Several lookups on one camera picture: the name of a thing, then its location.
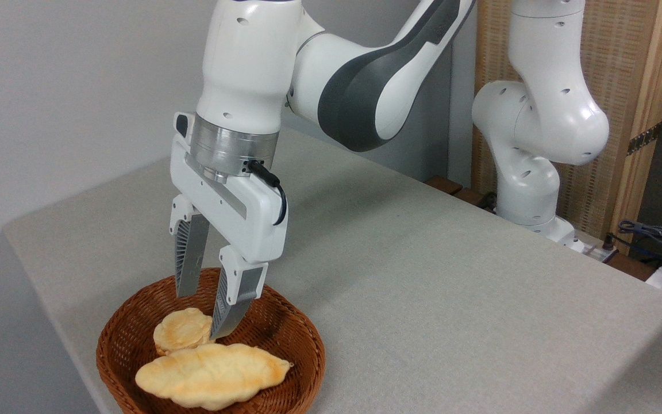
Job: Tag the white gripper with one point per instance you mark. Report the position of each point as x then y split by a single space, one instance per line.
239 215

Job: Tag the long braided bread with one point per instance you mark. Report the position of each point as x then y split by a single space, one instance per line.
210 376

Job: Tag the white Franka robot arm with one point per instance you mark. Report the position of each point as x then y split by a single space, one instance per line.
543 121

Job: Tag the small round bread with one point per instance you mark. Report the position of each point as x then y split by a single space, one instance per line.
181 330

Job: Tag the brown woven wicker basket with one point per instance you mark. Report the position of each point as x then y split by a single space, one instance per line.
291 328

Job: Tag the grey tablecloth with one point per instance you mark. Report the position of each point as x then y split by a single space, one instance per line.
451 299

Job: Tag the dark metal screen hinge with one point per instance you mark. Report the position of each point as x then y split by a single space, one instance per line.
644 138

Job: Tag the wooden rattan folding screen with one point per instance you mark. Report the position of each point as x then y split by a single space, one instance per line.
630 69

